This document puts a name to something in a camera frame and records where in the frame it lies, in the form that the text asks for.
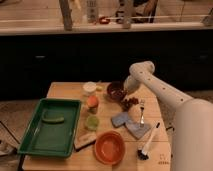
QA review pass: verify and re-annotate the dark purple bowl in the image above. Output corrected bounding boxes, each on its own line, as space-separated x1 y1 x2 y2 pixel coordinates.
107 81 126 101

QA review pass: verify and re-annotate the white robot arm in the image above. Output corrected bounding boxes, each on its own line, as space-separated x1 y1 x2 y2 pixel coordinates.
124 61 213 171

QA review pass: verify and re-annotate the bunch of dark grapes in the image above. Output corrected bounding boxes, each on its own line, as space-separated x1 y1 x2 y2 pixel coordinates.
121 97 139 111

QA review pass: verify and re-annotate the metal fork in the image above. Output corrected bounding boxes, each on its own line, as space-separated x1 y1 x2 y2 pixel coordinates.
139 100 145 126

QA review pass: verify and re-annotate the small yellow item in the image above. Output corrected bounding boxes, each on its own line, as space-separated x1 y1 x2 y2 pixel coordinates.
96 85 103 91

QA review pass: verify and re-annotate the blue sponge left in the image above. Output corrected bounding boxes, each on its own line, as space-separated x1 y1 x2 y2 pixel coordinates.
111 112 130 127

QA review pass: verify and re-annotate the blue sponge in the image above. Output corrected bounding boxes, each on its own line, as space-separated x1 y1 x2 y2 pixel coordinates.
111 112 130 127
125 120 151 139

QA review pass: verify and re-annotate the white small cup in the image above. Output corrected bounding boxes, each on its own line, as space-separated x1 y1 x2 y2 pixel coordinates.
83 82 97 96

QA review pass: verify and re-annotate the orange cup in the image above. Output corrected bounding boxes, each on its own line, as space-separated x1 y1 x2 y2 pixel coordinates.
87 96 99 114

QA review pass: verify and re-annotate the blue sponge right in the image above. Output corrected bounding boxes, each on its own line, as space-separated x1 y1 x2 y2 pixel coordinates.
125 120 151 139

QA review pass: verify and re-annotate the green cup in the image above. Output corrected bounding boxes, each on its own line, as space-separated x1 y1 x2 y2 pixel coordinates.
85 115 99 131

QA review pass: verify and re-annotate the orange bowl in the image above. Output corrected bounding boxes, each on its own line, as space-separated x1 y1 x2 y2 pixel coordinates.
94 131 125 165

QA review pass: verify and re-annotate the red object on shelf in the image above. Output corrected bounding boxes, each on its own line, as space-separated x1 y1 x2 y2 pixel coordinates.
99 16 110 24

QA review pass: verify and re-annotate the wooden block eraser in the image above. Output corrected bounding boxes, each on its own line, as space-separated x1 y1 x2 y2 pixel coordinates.
74 132 97 151

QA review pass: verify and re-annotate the green cucumber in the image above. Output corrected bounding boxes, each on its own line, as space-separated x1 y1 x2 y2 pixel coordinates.
42 117 65 124

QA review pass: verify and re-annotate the green plastic tray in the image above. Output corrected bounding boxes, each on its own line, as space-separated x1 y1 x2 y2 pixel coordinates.
18 98 81 158

